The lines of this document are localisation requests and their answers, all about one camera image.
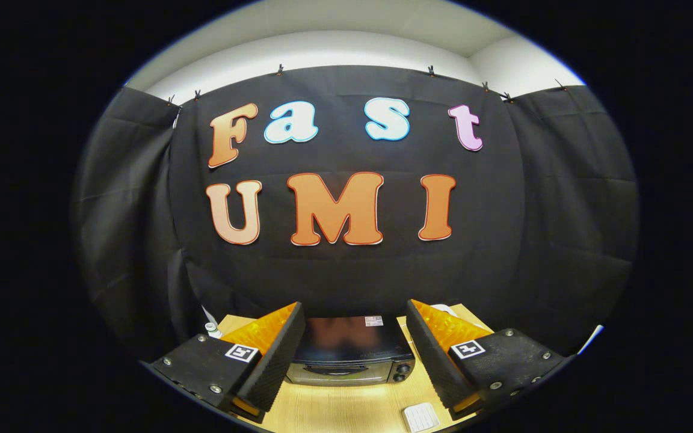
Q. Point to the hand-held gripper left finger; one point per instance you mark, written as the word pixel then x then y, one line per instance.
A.
pixel 280 355

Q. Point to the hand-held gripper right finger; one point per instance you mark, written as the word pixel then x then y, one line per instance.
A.
pixel 431 355

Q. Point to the black toaster oven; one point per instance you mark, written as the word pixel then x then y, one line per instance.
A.
pixel 352 355

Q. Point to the white bread toaster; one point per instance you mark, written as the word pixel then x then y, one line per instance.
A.
pixel 446 309

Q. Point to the white rectangular tray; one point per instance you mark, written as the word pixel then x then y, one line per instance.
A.
pixel 420 417

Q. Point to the green label plastic bottle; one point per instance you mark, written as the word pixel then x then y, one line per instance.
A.
pixel 212 329

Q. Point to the row of small cloth clips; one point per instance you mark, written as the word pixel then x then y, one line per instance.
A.
pixel 280 70

